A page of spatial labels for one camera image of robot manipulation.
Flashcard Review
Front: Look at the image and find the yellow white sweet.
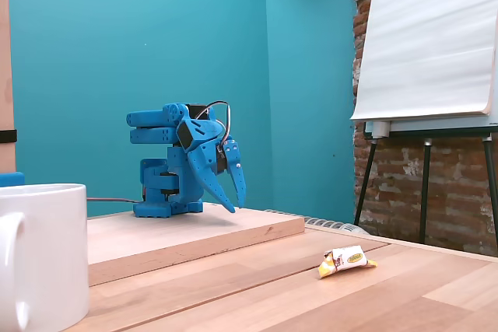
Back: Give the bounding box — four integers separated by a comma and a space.
317, 244, 379, 281

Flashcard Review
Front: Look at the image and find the white ceramic mug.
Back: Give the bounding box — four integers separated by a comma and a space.
0, 183, 90, 332

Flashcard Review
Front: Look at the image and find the light wooden base board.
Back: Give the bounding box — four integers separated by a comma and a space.
86, 202, 306, 288

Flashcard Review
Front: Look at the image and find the white radiator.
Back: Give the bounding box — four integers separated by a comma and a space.
264, 209, 369, 235

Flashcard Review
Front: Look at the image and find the black flip chart easel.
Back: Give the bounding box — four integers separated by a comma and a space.
353, 116, 498, 257

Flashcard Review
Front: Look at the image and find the white flip chart pad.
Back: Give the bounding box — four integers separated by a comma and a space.
349, 0, 498, 122

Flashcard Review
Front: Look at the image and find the gripper servo cable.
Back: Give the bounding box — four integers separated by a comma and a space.
194, 100, 233, 142

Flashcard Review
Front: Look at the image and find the red black power cable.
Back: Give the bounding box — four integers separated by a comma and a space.
86, 196, 143, 205

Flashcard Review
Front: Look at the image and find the wooden post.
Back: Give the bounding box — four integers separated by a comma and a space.
0, 0, 16, 176

